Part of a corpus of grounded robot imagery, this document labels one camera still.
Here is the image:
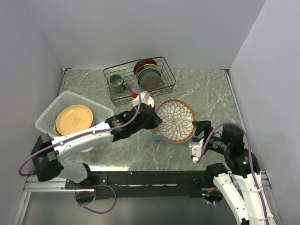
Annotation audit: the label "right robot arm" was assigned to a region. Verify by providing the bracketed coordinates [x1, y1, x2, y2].
[188, 120, 276, 225]

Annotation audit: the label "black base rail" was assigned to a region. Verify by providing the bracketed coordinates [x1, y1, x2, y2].
[65, 171, 215, 200]

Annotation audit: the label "white bottom plate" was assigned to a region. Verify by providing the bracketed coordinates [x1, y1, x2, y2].
[156, 99, 196, 143]

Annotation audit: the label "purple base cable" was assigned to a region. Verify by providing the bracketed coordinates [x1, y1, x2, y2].
[74, 184, 117, 214]

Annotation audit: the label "teal plate in rack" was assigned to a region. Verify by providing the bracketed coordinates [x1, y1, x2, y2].
[138, 70, 161, 86]

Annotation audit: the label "light blue mug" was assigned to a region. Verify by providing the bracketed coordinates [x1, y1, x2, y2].
[149, 128, 162, 141]

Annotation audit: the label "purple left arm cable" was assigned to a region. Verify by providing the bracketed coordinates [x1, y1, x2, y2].
[18, 84, 141, 176]

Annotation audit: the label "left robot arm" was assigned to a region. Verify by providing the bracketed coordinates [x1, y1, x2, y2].
[31, 104, 162, 188]

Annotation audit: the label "orange bear plate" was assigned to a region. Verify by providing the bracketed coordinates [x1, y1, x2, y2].
[55, 105, 94, 136]

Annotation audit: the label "black wire dish rack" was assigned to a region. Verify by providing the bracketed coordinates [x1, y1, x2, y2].
[103, 56, 176, 106]

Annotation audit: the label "grey green mug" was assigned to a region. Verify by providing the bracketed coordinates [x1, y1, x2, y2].
[108, 74, 129, 93]

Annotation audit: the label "blue striped white plate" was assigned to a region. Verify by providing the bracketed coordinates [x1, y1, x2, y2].
[55, 127, 61, 136]

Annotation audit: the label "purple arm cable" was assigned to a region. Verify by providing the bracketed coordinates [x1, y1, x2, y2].
[195, 122, 268, 225]
[18, 84, 141, 176]

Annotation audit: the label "clear pink glass plate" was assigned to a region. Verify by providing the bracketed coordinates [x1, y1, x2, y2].
[140, 78, 165, 92]

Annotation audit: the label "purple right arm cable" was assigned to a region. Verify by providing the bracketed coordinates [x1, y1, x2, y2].
[195, 122, 268, 225]

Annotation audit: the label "white plastic bin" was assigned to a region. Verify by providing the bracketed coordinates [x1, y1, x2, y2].
[35, 91, 114, 137]

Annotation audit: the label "cream plate in rack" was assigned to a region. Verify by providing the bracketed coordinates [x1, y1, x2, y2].
[135, 64, 158, 79]

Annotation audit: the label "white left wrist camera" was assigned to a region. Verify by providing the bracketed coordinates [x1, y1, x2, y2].
[131, 91, 155, 108]

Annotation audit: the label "red plate in rack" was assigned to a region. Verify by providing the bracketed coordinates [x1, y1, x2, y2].
[133, 59, 158, 75]

